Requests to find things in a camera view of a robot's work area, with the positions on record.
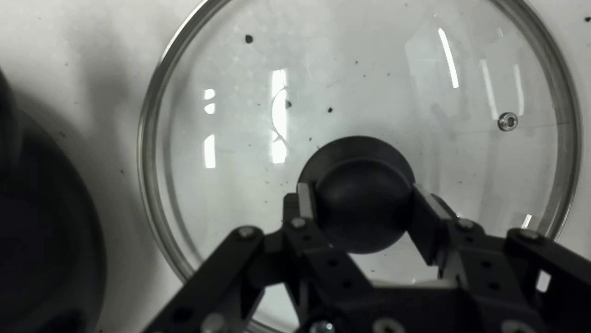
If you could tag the glass lid with black knob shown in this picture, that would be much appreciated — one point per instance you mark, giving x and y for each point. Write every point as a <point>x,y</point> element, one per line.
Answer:
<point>362,192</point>

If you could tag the black cooking pot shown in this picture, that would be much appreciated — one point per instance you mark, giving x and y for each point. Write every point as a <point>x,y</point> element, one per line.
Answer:
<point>43,247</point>

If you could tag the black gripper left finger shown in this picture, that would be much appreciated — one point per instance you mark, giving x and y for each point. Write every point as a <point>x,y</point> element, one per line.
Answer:
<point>307,266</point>

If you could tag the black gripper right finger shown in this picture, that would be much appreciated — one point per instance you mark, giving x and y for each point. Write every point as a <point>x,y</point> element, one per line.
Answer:
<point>491,279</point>

